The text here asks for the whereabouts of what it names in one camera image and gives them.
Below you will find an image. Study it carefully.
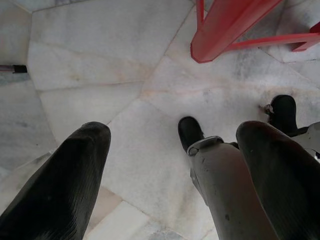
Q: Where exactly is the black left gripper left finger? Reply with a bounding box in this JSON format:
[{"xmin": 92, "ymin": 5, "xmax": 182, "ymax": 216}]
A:
[{"xmin": 0, "ymin": 121, "xmax": 112, "ymax": 240}]

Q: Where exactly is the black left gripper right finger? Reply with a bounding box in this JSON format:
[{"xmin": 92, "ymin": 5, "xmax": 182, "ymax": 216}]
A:
[{"xmin": 236, "ymin": 120, "xmax": 320, "ymax": 240}]

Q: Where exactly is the silver black robot left leg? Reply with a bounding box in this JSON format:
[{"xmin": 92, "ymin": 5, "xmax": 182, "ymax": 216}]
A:
[{"xmin": 177, "ymin": 116, "xmax": 280, "ymax": 240}]

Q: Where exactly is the pole with black cap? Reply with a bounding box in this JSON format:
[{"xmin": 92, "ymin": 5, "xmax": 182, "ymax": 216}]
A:
[{"xmin": 0, "ymin": 64, "xmax": 28, "ymax": 75}]

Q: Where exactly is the red plastic stool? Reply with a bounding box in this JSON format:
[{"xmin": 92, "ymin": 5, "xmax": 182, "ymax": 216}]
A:
[{"xmin": 189, "ymin": 0, "xmax": 320, "ymax": 63}]

